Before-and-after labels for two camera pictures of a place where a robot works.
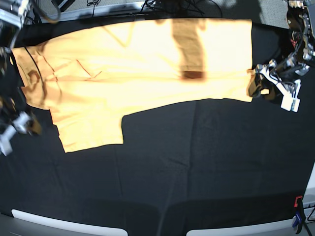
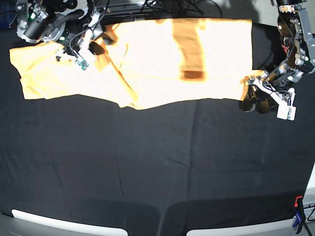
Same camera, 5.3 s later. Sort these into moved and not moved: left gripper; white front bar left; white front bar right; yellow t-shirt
Moved: yellow t-shirt; left gripper
Not moved: white front bar left; white front bar right
